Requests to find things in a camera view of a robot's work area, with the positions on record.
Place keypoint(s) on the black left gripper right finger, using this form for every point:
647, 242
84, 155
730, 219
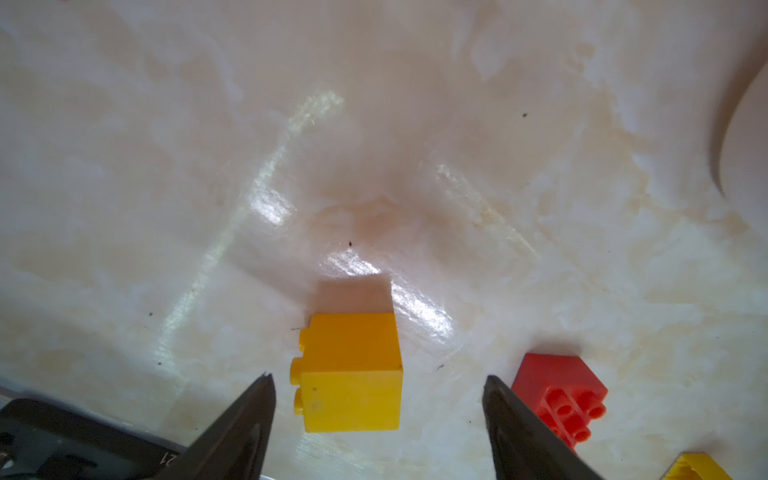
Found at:
523, 447

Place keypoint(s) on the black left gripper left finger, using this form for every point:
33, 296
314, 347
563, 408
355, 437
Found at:
234, 446

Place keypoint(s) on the yellow lego brick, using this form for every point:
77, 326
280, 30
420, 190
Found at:
695, 466
349, 376

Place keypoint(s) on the long red lego brick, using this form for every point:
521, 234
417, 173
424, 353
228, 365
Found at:
563, 392

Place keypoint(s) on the white plastic container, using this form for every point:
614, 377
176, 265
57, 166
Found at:
741, 160

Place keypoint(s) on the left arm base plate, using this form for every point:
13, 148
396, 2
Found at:
43, 441

